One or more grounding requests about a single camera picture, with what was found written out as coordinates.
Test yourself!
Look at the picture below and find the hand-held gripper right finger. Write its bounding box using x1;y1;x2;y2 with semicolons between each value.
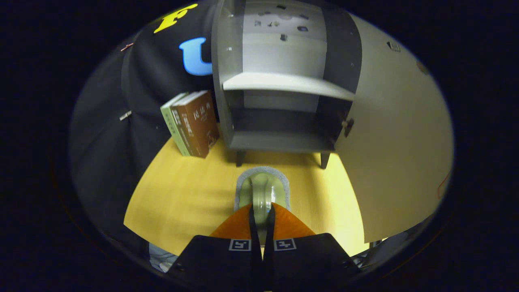
264;203;361;292

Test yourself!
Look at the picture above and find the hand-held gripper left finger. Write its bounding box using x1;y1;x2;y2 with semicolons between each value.
166;204;264;292

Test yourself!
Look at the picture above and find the green ornament with grey base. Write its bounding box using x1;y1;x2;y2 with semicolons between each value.
234;165;291;244

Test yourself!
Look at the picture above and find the beige cabinet door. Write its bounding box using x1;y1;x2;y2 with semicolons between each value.
335;14;454;244

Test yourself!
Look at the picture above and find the grey cabinet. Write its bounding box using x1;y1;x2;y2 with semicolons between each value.
211;0;363;169

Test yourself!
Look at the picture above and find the brown book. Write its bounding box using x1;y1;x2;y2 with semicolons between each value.
170;92;203;158
178;90;220;159

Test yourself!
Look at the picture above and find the black backdrop cloth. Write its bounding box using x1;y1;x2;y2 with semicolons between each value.
69;2;219;260

